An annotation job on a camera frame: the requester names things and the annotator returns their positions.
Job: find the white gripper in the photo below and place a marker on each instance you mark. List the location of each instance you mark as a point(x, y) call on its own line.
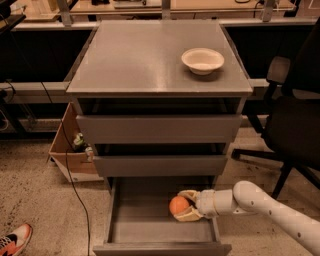
point(206, 203)

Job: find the orange fruit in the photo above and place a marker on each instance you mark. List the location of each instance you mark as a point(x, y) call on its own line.
point(178, 204)

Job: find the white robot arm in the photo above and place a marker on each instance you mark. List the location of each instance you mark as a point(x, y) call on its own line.
point(246, 198)

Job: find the grey bottom drawer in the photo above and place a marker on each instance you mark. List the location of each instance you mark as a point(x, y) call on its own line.
point(139, 222)

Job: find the grey drawer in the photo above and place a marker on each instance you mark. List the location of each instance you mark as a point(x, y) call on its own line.
point(139, 222)
point(133, 160)
point(148, 129)

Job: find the grey middle drawer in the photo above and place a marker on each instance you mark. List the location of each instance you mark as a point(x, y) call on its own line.
point(133, 160)

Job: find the grey drawer cabinet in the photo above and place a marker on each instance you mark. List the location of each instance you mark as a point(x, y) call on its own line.
point(135, 68)

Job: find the grey top drawer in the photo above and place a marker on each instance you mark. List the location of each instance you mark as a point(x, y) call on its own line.
point(148, 129)

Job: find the cardboard box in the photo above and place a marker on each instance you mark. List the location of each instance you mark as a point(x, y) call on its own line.
point(74, 162)

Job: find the green white item in box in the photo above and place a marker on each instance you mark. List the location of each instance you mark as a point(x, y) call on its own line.
point(81, 146)

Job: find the black office chair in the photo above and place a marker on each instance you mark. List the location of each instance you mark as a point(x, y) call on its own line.
point(292, 130)

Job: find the white paper bowl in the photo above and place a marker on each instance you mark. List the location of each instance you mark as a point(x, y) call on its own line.
point(202, 61)

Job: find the orange white sneaker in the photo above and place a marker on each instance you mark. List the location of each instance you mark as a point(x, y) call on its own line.
point(14, 243)

